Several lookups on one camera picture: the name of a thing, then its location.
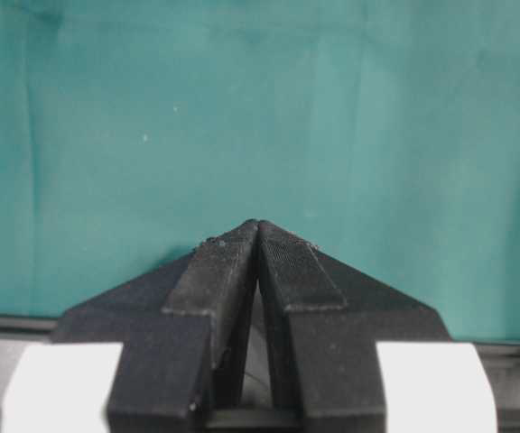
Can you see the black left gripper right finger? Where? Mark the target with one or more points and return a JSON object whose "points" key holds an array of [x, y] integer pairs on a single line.
{"points": [[323, 321]]}

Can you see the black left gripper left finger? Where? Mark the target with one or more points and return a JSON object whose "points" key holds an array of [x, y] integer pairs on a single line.
{"points": [[184, 329]]}

